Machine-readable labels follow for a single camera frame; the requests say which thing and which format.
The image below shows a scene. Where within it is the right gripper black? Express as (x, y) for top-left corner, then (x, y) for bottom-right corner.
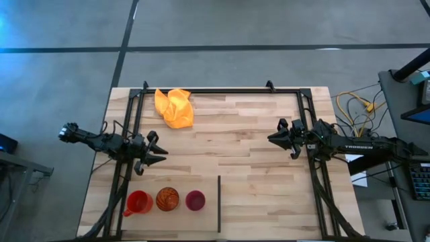
(267, 118), (320, 160)

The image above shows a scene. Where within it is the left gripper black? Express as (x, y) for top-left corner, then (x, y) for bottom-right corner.
(129, 130), (169, 175)

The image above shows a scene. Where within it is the red patterned glass tumbler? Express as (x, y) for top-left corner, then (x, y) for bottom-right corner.
(155, 187), (181, 212)

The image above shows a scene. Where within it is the red plastic mug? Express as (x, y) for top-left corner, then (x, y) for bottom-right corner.
(122, 190), (155, 218)

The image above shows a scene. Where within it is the pink plastic cup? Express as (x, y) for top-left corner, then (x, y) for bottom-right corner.
(185, 190), (206, 212)

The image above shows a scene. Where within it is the orange cloth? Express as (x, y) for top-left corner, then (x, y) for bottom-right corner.
(154, 88), (195, 130)

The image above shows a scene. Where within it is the grey side desk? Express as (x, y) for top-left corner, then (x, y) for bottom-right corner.
(378, 69), (430, 242)

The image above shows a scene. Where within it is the grey side table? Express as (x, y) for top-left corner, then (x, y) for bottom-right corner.
(0, 150), (54, 238)

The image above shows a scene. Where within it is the backlit keyboard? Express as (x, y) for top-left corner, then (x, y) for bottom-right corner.
(408, 163), (430, 202)

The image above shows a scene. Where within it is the black pole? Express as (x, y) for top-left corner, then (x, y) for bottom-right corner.
(392, 48), (430, 83)

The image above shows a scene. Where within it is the black device with blue light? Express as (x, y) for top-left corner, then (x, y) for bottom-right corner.
(0, 132), (19, 155)

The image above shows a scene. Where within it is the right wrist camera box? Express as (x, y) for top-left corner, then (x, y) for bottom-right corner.
(290, 118), (306, 135)

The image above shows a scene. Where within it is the yellow cable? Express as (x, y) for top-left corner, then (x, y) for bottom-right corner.
(335, 91), (379, 137)

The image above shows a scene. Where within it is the black metal table frame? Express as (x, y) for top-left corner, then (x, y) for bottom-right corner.
(77, 80), (364, 241)

